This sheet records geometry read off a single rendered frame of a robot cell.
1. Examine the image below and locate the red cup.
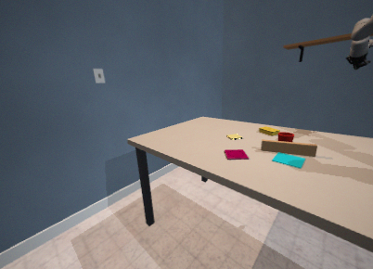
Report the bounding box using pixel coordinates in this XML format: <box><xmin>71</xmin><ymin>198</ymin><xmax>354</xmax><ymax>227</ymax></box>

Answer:
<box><xmin>278</xmin><ymin>132</ymin><xmax>294</xmax><ymax>142</ymax></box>

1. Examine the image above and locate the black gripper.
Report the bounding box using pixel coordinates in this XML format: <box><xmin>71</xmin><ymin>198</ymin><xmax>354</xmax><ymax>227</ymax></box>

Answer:
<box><xmin>346</xmin><ymin>53</ymin><xmax>370</xmax><ymax>70</ymax></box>

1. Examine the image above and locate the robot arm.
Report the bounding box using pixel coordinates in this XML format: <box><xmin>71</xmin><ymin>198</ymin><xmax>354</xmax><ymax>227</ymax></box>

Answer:
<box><xmin>350</xmin><ymin>15</ymin><xmax>373</xmax><ymax>58</ymax></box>

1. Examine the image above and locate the yellow sponge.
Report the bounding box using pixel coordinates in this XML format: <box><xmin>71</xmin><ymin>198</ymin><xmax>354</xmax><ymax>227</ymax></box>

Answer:
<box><xmin>259</xmin><ymin>126</ymin><xmax>280</xmax><ymax>135</ymax></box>

